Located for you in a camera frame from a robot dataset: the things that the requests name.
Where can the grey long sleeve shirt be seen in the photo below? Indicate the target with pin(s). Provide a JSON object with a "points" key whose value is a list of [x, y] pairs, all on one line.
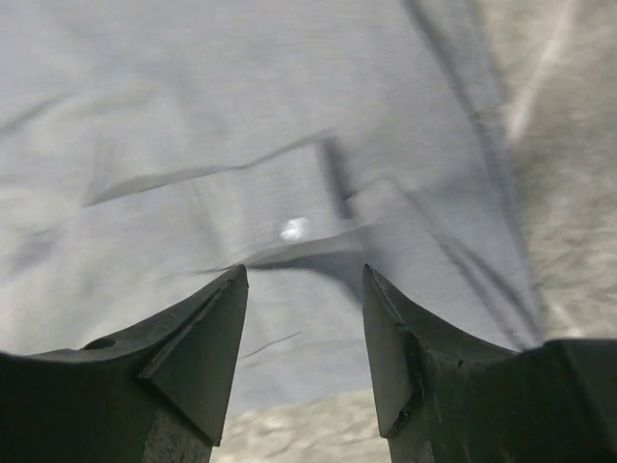
{"points": [[148, 146]]}

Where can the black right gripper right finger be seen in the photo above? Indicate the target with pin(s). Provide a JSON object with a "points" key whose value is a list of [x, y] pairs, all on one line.
{"points": [[445, 396]]}

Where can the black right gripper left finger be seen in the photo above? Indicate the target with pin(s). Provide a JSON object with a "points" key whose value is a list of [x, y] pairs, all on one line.
{"points": [[157, 391]]}

